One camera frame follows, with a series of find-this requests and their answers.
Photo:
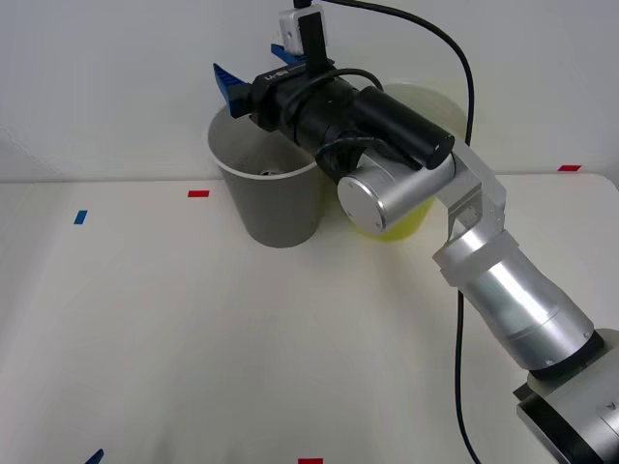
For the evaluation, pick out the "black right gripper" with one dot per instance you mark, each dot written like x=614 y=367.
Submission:
x=285 y=104

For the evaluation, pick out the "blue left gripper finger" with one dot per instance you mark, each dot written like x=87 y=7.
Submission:
x=96 y=458

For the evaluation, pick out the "red drink can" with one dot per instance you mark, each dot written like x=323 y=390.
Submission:
x=272 y=171

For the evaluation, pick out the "silver and black right arm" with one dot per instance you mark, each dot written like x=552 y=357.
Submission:
x=512 y=295

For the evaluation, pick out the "grey plastic waste bin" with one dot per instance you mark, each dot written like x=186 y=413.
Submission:
x=278 y=212

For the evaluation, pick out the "yellow-green plastic waste bin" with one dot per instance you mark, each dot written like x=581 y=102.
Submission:
x=435 y=106

